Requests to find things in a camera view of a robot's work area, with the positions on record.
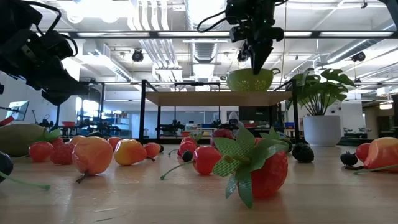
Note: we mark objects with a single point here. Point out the green-brown kiwi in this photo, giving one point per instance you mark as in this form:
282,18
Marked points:
15,140

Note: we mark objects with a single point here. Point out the dark blueberry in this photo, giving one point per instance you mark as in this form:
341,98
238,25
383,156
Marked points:
161,149
187,156
349,159

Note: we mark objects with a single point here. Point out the green plastic colander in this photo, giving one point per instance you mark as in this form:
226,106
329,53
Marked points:
245,81

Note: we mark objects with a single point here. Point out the dark red plum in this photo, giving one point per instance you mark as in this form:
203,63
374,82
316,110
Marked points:
221,134

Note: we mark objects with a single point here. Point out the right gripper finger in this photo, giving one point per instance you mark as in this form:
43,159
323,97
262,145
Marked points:
265,51
256,54

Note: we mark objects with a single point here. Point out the green plant in white pot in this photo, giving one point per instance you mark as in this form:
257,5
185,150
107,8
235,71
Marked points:
321,130

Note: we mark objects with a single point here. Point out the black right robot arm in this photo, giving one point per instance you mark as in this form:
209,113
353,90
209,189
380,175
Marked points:
392,7

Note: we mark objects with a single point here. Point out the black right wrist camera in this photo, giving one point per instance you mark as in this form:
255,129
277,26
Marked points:
237,34

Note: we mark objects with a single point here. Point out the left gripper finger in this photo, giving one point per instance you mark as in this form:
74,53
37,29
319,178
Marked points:
56,99
66,84

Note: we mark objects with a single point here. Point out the red cherry with green stem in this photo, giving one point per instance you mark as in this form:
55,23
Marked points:
40,152
205,160
361,152

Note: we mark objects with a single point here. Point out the small red strawberry far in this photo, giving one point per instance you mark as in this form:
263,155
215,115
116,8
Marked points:
186,147

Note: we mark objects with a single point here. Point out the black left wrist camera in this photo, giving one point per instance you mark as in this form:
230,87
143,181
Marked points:
56,45

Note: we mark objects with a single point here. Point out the red raspberry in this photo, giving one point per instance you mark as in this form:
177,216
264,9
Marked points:
62,154

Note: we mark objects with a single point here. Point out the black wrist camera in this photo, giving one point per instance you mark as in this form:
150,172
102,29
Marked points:
56,45
237,34

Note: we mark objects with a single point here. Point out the orange yellow peach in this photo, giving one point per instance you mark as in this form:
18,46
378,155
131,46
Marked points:
77,140
92,155
129,152
384,154
114,142

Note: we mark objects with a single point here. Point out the person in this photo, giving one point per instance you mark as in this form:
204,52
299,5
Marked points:
234,117

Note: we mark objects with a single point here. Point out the dark berry with green stem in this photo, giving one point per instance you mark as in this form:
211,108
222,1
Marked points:
4,165

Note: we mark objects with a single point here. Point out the black overhead crossbar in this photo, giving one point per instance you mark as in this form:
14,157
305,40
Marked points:
146,34

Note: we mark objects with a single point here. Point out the black blackberry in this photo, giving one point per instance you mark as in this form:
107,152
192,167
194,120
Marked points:
303,153

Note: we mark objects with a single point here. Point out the wooden shelf with black legs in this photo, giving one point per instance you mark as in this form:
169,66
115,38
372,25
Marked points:
217,99

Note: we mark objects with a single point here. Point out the large strawberry with green leaves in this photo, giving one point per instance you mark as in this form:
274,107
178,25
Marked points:
269,177

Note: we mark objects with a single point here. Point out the small orange-red strawberry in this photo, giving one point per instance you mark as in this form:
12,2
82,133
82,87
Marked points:
152,150

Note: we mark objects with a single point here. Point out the black ceiling spotlight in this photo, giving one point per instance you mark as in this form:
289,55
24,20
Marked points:
137,56
243,55
359,56

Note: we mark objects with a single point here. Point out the red strawberry with green leaves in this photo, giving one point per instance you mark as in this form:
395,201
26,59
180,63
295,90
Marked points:
58,142
188,140
273,136

